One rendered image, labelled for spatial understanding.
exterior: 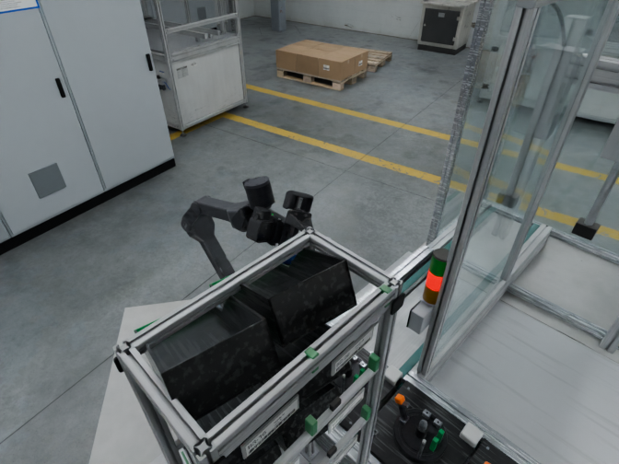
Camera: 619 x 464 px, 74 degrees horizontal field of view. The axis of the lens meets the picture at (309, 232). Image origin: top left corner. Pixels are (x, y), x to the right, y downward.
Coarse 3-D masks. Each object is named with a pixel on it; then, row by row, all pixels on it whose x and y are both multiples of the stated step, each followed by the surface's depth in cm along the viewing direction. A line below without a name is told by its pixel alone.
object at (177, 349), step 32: (224, 320) 68; (256, 320) 52; (160, 352) 64; (192, 352) 61; (224, 352) 48; (256, 352) 50; (192, 384) 46; (224, 384) 48; (256, 384) 50; (192, 416) 46
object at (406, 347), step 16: (416, 272) 164; (416, 288) 161; (496, 288) 155; (400, 320) 149; (480, 320) 154; (400, 336) 143; (416, 336) 143; (464, 336) 145; (400, 352) 138; (416, 352) 134; (448, 352) 135; (400, 368) 130; (416, 368) 128; (432, 368) 128; (384, 400) 122
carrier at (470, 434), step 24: (408, 384) 123; (384, 408) 117; (408, 408) 117; (432, 408) 117; (360, 432) 112; (384, 432) 111; (408, 432) 109; (432, 432) 109; (456, 432) 111; (480, 432) 109; (384, 456) 106; (408, 456) 105; (432, 456) 105; (456, 456) 106
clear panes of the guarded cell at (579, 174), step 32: (512, 0) 139; (480, 64) 143; (480, 96) 155; (608, 96) 158; (480, 128) 169; (576, 128) 170; (608, 128) 162; (576, 160) 175; (608, 160) 167; (448, 192) 175; (544, 192) 191; (576, 192) 181; (448, 224) 192; (608, 224) 177
